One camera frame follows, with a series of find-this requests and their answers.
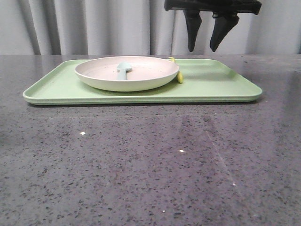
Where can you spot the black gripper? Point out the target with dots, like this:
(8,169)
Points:
(224,23)

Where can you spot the yellow plastic fork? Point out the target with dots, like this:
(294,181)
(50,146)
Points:
(179,75)

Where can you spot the beige round plastic plate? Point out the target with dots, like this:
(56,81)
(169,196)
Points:
(147,73)

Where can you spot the light blue plastic spoon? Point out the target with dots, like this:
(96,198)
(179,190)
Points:
(123,68)

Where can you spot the light green plastic tray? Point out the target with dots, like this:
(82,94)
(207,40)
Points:
(205,81)

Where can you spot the grey pleated curtain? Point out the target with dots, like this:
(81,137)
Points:
(136,27)

